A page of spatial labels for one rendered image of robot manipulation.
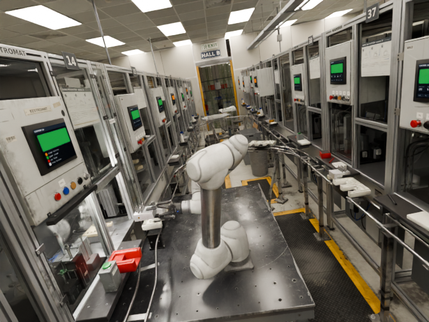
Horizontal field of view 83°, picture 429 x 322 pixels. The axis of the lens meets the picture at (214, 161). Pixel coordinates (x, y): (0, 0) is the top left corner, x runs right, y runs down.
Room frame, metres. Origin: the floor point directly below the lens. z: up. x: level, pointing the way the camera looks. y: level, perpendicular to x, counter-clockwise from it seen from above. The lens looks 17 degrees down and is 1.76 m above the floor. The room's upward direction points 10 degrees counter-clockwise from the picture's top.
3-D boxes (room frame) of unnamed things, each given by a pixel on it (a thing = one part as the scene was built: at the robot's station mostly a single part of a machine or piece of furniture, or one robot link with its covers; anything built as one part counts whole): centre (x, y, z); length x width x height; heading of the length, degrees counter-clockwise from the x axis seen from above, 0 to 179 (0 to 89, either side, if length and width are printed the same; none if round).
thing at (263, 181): (3.60, -0.66, 0.01); 1.00 x 0.55 x 0.01; 177
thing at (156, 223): (1.73, 0.52, 0.84); 0.36 x 0.14 x 0.10; 177
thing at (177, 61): (9.82, 1.96, 1.65); 3.78 x 0.08 x 3.30; 87
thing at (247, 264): (1.29, -0.04, 0.71); 0.22 x 0.18 x 0.06; 177
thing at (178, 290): (1.65, 0.14, 0.66); 1.50 x 1.06 x 0.04; 177
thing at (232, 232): (1.26, -0.03, 0.85); 0.18 x 0.16 x 0.22; 130
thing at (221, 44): (9.70, -0.55, 2.96); 1.23 x 0.08 x 0.68; 87
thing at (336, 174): (1.79, -0.98, 0.92); 0.13 x 0.10 x 0.09; 87
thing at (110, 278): (0.98, 0.60, 0.97); 0.08 x 0.08 x 0.12; 87
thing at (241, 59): (9.55, -3.62, 1.65); 4.64 x 0.08 x 3.30; 87
